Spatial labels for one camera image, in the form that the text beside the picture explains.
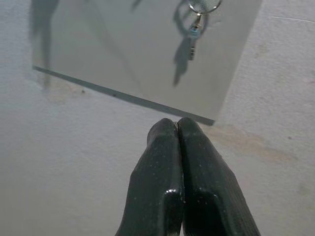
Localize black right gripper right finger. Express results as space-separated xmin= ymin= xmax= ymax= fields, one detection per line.
xmin=177 ymin=117 xmax=262 ymax=236

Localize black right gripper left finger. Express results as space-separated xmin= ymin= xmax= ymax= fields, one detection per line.
xmin=114 ymin=118 xmax=186 ymax=236

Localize silver key bunch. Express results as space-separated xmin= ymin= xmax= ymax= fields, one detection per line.
xmin=187 ymin=0 xmax=222 ymax=61

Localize grey metal hook plate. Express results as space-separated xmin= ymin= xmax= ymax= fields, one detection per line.
xmin=31 ymin=0 xmax=263 ymax=126

